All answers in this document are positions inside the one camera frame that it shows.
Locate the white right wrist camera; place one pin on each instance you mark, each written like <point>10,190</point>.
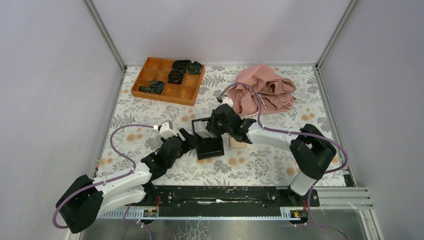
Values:
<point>225,101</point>

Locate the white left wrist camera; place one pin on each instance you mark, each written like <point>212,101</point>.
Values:
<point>165,129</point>

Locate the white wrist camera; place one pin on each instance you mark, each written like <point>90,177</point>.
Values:
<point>225,101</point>
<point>165,129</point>

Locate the black card box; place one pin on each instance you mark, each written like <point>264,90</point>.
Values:
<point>208,147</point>

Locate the tan leather card holder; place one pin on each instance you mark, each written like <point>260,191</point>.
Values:
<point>236,144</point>

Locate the dark green rolled belt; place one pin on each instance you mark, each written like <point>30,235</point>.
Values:
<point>195,68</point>

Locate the dark belt lower left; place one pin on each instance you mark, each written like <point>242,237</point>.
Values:
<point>155,87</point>

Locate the pink crumpled cloth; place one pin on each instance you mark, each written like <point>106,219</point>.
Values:
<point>261,86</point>

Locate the orange wooden divided tray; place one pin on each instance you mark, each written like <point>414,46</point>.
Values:
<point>157,69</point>

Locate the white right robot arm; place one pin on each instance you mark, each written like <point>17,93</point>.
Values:
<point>312,152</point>

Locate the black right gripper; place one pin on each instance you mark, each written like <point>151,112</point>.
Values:
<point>216,131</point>

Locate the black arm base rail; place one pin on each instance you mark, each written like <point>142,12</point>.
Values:
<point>225,201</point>

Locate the floral patterned table mat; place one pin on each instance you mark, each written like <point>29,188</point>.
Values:
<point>256,165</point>

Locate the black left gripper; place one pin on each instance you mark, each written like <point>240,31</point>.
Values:
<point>190,142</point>

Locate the dark rolled belt centre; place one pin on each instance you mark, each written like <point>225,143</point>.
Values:
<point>175,77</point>

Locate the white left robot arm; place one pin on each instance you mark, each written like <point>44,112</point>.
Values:
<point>87,198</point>

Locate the dark rolled belt top left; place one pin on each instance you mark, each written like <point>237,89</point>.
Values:
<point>181,65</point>

